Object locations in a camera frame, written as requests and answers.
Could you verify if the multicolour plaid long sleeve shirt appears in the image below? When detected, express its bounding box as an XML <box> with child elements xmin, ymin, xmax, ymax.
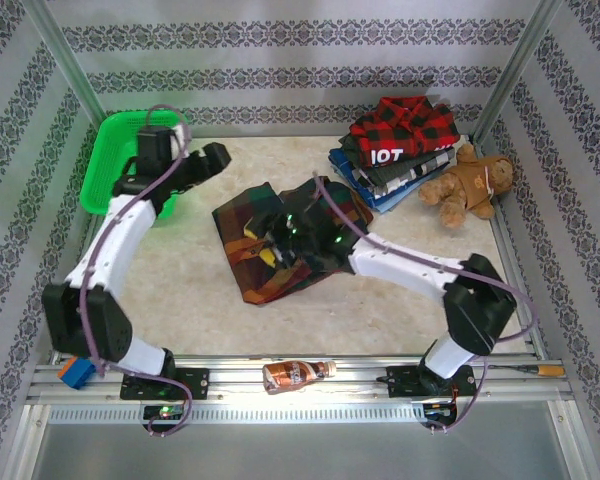
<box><xmin>212</xmin><ymin>177</ymin><xmax>377</xmax><ymax>307</ymax></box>

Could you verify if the green plastic basket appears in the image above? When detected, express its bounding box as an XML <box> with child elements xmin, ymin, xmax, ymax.
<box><xmin>79</xmin><ymin>109</ymin><xmax>190</xmax><ymax>223</ymax></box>

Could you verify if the blue checked shirt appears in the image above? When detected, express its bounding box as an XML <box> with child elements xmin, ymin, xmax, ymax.
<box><xmin>327</xmin><ymin>146</ymin><xmax>381</xmax><ymax>194</ymax></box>

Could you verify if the light blue shirt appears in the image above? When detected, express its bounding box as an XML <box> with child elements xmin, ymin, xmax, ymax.
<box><xmin>371</xmin><ymin>183</ymin><xmax>422</xmax><ymax>215</ymax></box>

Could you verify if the black shirt with white letters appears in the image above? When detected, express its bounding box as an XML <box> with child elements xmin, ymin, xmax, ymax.
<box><xmin>340</xmin><ymin>130</ymin><xmax>459</xmax><ymax>169</ymax></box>

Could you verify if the brown drink bottle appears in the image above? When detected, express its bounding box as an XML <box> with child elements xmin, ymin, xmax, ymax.
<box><xmin>261</xmin><ymin>359</ymin><xmax>338</xmax><ymax>397</ymax></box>

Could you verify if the grey white plaid shirt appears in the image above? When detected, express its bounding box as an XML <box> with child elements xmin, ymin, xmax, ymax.
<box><xmin>358</xmin><ymin>147</ymin><xmax>457</xmax><ymax>196</ymax></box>

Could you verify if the red black plaid shirt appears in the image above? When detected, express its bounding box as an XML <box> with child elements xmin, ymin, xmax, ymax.
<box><xmin>350</xmin><ymin>95</ymin><xmax>463</xmax><ymax>154</ymax></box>

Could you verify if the brown teddy bear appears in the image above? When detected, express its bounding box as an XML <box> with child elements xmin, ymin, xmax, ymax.
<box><xmin>418</xmin><ymin>143</ymin><xmax>516</xmax><ymax>229</ymax></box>

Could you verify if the small controller board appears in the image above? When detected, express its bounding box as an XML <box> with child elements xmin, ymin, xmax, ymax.
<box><xmin>421</xmin><ymin>401</ymin><xmax>457</xmax><ymax>419</ymax></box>
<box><xmin>143</xmin><ymin>404</ymin><xmax>186</xmax><ymax>421</ymax></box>

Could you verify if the blue orange toy block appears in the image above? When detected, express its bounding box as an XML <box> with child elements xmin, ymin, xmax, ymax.
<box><xmin>56</xmin><ymin>354</ymin><xmax>100</xmax><ymax>390</ymax></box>

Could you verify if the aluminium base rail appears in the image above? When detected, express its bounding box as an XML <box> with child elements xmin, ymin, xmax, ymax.
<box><xmin>27</xmin><ymin>355</ymin><xmax>574</xmax><ymax>402</ymax></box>

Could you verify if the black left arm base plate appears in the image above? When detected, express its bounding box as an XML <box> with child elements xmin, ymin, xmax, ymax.
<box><xmin>119</xmin><ymin>366</ymin><xmax>211</xmax><ymax>402</ymax></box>

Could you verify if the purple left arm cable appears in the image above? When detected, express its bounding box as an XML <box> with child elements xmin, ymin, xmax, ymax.
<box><xmin>78</xmin><ymin>103</ymin><xmax>194</xmax><ymax>439</ymax></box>

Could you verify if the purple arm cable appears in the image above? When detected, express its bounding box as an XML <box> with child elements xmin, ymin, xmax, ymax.
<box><xmin>78</xmin><ymin>103</ymin><xmax>194</xmax><ymax>439</ymax></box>
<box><xmin>311</xmin><ymin>171</ymin><xmax>539</xmax><ymax>436</ymax></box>

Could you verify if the white slotted cable duct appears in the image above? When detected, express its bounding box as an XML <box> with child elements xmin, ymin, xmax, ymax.
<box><xmin>46</xmin><ymin>403</ymin><xmax>427</xmax><ymax>424</ymax></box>

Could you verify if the aluminium frame post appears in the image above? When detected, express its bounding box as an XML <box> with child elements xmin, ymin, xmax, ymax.
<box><xmin>23</xmin><ymin>0</ymin><xmax>107</xmax><ymax>122</ymax></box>
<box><xmin>471</xmin><ymin>0</ymin><xmax>564</xmax><ymax>147</ymax></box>

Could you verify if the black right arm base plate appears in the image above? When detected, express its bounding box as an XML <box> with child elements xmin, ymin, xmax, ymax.
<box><xmin>374</xmin><ymin>363</ymin><xmax>478</xmax><ymax>400</ymax></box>

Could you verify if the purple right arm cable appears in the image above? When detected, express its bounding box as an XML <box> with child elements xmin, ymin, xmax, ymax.
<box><xmin>311</xmin><ymin>171</ymin><xmax>539</xmax><ymax>436</ymax></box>

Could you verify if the wooden handle screwdriver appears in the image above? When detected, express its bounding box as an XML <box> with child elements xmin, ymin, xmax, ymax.
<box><xmin>489</xmin><ymin>364</ymin><xmax>566</xmax><ymax>380</ymax></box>

